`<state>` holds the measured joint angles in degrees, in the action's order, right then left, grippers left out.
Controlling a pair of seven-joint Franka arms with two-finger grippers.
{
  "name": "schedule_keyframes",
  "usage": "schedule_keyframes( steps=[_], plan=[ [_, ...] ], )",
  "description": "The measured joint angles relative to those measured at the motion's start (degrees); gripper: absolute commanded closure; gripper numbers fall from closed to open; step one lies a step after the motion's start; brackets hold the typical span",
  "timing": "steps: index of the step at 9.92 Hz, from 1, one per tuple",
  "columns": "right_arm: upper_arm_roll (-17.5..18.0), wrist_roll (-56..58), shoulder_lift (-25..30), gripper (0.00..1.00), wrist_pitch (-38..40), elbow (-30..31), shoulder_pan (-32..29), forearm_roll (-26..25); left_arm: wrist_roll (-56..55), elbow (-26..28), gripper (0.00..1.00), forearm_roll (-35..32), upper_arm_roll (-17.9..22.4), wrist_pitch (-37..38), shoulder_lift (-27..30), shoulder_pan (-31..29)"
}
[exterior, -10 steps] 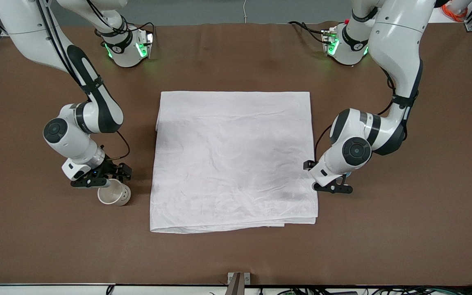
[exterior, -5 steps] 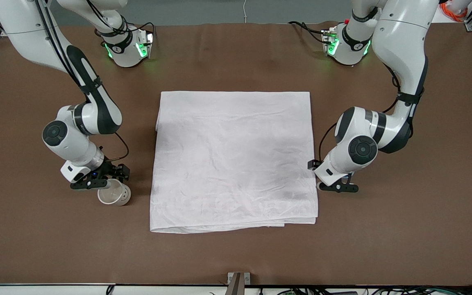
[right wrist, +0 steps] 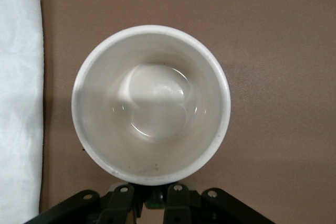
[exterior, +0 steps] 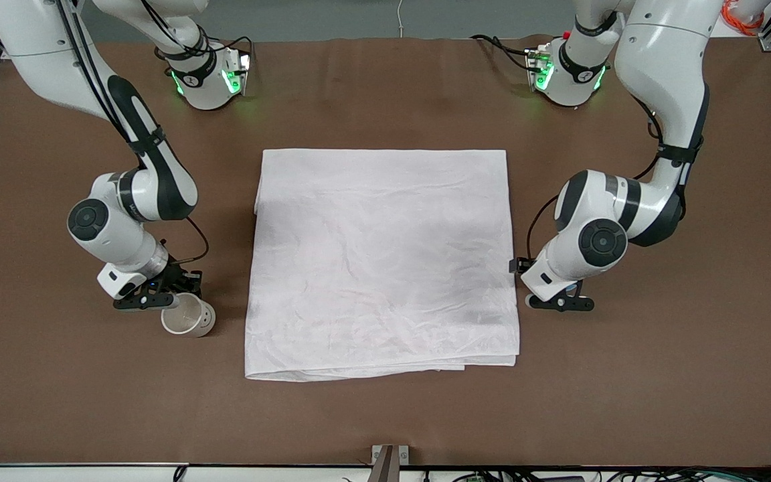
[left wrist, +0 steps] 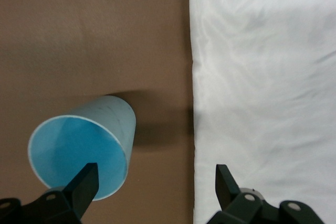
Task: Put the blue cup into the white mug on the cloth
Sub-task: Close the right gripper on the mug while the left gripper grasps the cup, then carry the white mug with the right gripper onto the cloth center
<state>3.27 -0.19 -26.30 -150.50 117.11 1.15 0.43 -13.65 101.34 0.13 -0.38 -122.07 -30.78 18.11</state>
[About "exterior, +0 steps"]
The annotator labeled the white folded cloth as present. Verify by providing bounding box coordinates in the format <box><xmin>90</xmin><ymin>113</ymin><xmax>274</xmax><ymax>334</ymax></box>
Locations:
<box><xmin>245</xmin><ymin>149</ymin><xmax>520</xmax><ymax>382</ymax></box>

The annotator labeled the black left arm base cable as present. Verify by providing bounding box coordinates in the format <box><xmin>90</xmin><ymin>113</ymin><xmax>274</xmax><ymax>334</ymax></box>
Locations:
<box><xmin>471</xmin><ymin>33</ymin><xmax>535</xmax><ymax>72</ymax></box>

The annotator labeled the black cable bundle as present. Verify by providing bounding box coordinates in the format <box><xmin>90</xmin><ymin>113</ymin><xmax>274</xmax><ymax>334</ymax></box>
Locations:
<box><xmin>426</xmin><ymin>467</ymin><xmax>771</xmax><ymax>482</ymax></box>

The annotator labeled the orange cable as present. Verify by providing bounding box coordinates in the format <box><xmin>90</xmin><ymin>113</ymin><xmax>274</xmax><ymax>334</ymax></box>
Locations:
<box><xmin>722</xmin><ymin>0</ymin><xmax>765</xmax><ymax>36</ymax></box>

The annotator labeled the white mug black handle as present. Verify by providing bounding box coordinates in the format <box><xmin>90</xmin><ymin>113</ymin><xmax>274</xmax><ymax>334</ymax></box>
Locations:
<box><xmin>161</xmin><ymin>292</ymin><xmax>217</xmax><ymax>338</ymax></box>

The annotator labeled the grey metal camera bracket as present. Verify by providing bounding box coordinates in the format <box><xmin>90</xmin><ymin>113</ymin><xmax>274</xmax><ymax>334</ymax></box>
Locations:
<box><xmin>371</xmin><ymin>445</ymin><xmax>410</xmax><ymax>482</ymax></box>

